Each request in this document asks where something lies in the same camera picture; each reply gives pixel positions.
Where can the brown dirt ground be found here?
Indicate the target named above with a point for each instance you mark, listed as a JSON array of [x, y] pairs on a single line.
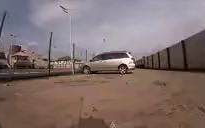
[[130, 96]]

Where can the grey asphalt road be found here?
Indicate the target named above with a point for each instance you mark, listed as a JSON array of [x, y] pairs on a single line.
[[23, 74]]

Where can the grey panel wall, dark posts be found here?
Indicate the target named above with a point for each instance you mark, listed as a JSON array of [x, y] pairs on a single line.
[[190, 53]]

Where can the tall street lamp pole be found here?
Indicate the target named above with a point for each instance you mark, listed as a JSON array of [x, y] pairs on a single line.
[[70, 40]]

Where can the low building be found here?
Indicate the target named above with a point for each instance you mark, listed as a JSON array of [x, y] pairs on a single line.
[[64, 59]]

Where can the silver car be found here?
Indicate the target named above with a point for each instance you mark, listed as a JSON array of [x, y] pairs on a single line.
[[110, 62]]

